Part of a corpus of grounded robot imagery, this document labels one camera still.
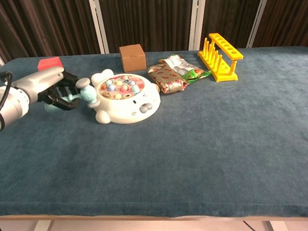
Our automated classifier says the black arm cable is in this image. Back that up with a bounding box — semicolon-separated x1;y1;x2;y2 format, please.
0;71;13;128

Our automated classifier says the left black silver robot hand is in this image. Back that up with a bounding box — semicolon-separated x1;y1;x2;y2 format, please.
12;66;81;111

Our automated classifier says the white table leg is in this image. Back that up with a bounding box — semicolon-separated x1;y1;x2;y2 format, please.
35;220;55;231
268;220;288;231

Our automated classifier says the blue table cloth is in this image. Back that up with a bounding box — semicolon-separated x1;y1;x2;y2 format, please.
0;46;308;218

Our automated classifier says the red foam cube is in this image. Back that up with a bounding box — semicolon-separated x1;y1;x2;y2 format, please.
38;56;64;72

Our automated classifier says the yellow test tube rack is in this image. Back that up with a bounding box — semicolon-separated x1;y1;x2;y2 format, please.
197;33;244;83

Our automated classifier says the green silver snack packet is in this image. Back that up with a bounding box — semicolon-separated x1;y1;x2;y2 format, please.
160;54;212;84

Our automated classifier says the small brown cardboard box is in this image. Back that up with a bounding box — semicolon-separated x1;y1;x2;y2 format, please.
119;44;147;73

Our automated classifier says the light blue toy mallet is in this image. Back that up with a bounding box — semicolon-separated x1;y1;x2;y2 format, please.
44;77;101;113

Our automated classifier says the white whack-a-mole toy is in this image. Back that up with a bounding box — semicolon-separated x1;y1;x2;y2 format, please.
91;69;161;125

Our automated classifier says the gold brown snack packet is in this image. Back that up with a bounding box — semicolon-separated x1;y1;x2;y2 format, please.
147;63;189;95

